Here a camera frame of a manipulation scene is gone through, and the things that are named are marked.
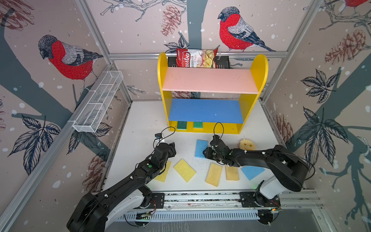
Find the blue sponge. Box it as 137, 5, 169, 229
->
195, 140, 208, 159
241, 166, 265, 181

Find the light green sponge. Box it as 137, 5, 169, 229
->
193, 122, 203, 129

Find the dark green sponge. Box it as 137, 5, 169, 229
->
177, 121, 187, 130

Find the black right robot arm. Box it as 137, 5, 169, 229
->
203, 135, 310, 206

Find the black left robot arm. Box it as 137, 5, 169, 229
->
66, 142, 176, 232

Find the yellow shelf unit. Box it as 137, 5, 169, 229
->
157, 53, 269, 134

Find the orange yellow sponge tilted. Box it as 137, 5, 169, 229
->
205, 163, 223, 187

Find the tan sponge upright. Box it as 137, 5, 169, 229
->
225, 166, 240, 181

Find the round smiley face sponge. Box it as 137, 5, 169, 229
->
239, 139, 257, 151

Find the red cassava chips bag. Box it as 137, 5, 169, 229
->
176, 48, 218, 68

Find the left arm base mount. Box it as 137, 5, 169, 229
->
128, 186, 165, 210

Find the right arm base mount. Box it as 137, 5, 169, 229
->
239, 192, 281, 208

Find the black wire basket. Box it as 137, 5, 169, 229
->
168, 56, 231, 69

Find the aluminium rail frame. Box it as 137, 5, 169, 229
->
82, 189, 322, 213

